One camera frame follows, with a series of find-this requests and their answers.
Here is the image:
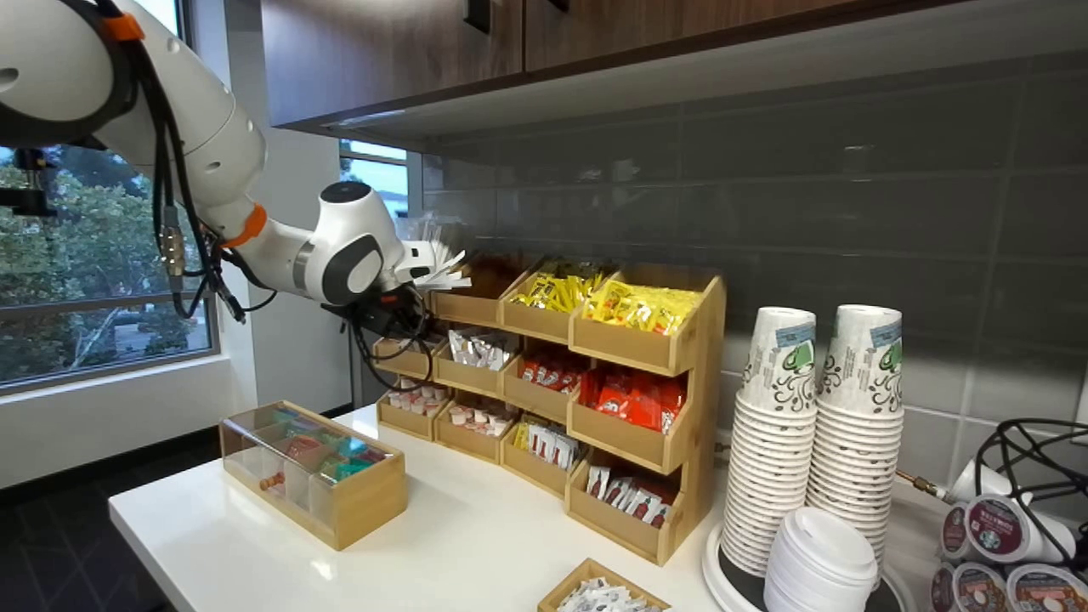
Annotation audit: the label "bamboo tiered condiment shelf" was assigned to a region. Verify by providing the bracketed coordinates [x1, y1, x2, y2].
[365, 268, 724, 563]

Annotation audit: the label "small bamboo sweetener tray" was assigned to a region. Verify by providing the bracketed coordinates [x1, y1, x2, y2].
[538, 556, 671, 612]

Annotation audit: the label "red sugar packets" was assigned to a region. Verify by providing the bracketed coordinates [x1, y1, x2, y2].
[512, 351, 688, 431]

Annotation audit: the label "wooden upper cabinet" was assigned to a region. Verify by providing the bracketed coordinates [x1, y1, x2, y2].
[259, 0, 1088, 144]

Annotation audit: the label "right paper cup stack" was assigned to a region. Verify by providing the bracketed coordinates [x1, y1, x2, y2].
[809, 302, 903, 555]

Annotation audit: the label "paper cup stack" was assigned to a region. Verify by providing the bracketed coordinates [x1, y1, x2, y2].
[718, 307, 817, 578]
[809, 302, 903, 555]

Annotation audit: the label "bamboo tea box clear lid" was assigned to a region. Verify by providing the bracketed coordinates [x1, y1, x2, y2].
[217, 402, 409, 550]

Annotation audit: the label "white cup lid stack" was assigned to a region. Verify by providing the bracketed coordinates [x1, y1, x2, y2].
[766, 505, 876, 612]

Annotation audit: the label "coffee pod pile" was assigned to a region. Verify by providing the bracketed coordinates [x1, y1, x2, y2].
[927, 497, 1088, 612]

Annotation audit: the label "left paper cup stack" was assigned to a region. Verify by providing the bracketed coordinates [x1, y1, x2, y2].
[718, 307, 817, 578]

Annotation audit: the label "yellow sweetener packets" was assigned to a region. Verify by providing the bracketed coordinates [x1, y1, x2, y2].
[512, 271, 697, 335]

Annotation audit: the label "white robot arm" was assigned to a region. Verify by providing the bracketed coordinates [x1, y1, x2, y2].
[0, 0, 427, 335]

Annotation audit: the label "black wire pod basket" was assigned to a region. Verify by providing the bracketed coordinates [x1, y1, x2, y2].
[977, 419, 1088, 571]

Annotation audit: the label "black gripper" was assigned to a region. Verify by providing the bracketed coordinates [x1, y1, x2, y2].
[340, 289, 427, 335]

